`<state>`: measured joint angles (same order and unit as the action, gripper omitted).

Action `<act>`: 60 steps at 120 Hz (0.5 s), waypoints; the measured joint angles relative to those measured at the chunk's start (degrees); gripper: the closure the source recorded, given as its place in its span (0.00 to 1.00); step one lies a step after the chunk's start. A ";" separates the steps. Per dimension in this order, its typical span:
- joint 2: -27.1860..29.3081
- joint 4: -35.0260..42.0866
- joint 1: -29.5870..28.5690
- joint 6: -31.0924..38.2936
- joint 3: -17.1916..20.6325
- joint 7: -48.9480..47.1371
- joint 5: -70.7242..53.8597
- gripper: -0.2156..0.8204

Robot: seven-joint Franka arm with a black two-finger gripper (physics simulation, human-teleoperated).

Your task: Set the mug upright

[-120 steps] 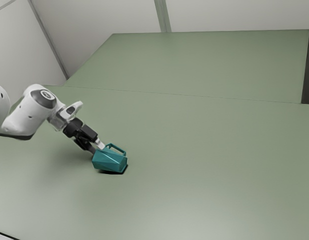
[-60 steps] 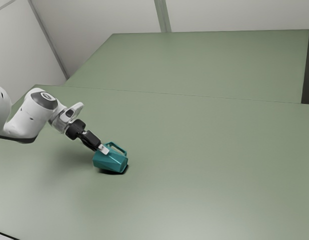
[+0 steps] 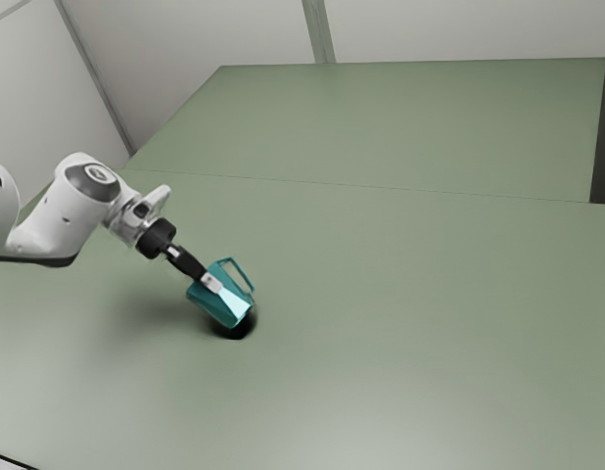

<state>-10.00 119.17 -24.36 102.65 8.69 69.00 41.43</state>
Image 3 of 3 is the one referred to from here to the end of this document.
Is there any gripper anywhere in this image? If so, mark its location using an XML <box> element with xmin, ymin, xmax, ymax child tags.
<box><xmin>137</xmin><ymin>218</ymin><xmax>222</xmax><ymax>295</ymax></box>

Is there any teal faceted mug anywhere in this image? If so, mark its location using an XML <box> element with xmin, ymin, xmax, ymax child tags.
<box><xmin>185</xmin><ymin>255</ymin><xmax>257</xmax><ymax>330</ymax></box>

